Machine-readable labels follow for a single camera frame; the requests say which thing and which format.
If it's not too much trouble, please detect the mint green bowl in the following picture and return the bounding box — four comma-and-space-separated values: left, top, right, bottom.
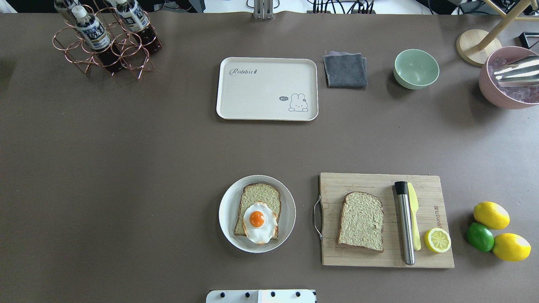
393, 49, 440, 90

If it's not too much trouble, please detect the whole lemon upper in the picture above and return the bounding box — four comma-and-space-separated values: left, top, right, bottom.
473, 201, 510, 230

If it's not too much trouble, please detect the lemon half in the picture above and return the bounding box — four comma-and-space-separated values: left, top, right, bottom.
424, 228, 452, 253

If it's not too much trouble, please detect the wooden cup stand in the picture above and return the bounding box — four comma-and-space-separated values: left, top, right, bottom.
456, 0, 538, 67

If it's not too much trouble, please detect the fried egg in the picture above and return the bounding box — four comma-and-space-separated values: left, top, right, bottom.
243, 202, 278, 245

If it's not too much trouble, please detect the bread slice top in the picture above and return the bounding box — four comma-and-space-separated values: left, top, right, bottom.
336, 191, 384, 253

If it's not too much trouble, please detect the whole lemon lower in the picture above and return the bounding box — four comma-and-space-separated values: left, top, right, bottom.
492, 233, 531, 262

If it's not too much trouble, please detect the cream rabbit serving tray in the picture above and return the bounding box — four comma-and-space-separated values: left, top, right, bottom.
216, 57, 318, 122

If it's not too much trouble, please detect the tea bottle back left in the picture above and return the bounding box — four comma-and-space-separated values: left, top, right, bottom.
53, 0, 80, 26

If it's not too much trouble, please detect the tea bottle right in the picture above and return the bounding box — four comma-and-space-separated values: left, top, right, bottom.
116, 0, 162, 53

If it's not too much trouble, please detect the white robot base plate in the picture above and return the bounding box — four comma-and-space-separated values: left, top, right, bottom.
206, 288, 317, 303

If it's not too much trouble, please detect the green lime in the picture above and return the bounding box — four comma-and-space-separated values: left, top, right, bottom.
466, 222, 494, 253

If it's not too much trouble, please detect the pink bowl with ice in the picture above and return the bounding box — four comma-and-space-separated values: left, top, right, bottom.
479, 46, 538, 109

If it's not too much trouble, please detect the metal ice scoop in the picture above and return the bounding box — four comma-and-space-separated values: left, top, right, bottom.
493, 55, 539, 87

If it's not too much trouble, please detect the bread slice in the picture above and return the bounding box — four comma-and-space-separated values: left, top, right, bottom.
234, 183, 281, 239
336, 191, 384, 253

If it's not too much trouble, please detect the copper wire bottle rack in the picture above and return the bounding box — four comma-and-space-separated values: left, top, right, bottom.
53, 0, 162, 79

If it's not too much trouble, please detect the whole lemon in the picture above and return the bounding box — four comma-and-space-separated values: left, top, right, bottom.
492, 233, 531, 262
473, 201, 510, 230

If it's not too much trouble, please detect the tea bottle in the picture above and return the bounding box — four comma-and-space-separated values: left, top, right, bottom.
53, 0, 80, 26
116, 0, 162, 53
72, 5, 123, 73

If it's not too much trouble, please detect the tea bottle front left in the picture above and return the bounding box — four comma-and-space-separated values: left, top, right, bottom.
72, 5, 123, 73

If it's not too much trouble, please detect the white round plate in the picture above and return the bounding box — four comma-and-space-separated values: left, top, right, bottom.
218, 175, 296, 253

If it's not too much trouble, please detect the bamboo cutting board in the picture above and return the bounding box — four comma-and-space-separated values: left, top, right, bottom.
315, 172, 450, 268

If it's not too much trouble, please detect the yellow plastic knife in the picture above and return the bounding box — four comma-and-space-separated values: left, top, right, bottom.
407, 182, 422, 251

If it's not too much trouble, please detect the grey folded cloth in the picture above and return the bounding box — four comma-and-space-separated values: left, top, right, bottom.
322, 51, 368, 88

